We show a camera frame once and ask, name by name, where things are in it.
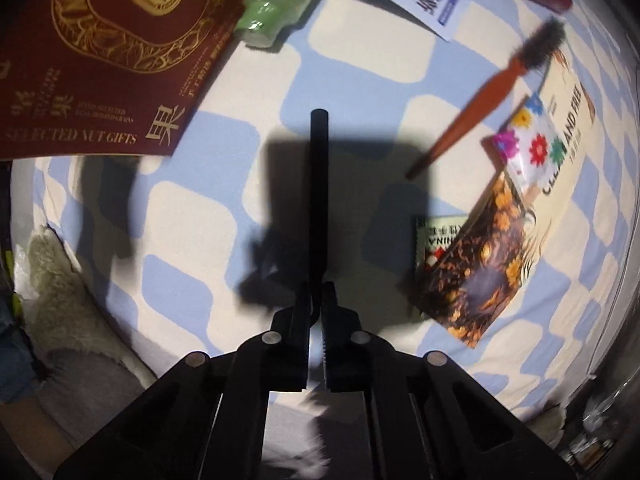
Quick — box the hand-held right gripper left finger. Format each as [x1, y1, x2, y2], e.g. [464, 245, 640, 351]
[52, 280, 313, 480]

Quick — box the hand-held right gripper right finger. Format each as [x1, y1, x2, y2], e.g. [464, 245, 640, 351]
[320, 280, 578, 480]

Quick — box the orange wooden hairbrush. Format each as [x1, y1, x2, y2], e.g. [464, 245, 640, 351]
[405, 16, 567, 181]

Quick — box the green bottle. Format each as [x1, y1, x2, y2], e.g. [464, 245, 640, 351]
[236, 0, 333, 48]

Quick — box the small green red packet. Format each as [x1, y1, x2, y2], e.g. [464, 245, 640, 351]
[414, 215, 473, 281]

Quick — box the flat cream orange-print box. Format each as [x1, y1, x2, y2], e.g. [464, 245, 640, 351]
[419, 52, 596, 348]

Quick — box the person's leg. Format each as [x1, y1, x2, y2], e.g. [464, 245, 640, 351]
[0, 400, 76, 480]

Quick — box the floral print packet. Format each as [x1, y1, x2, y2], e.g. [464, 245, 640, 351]
[481, 92, 568, 196]

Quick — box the blue cream checkered blanket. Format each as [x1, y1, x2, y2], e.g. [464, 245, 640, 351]
[10, 0, 636, 426]

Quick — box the dark red gift box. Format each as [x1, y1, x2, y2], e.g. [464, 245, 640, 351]
[0, 0, 278, 161]

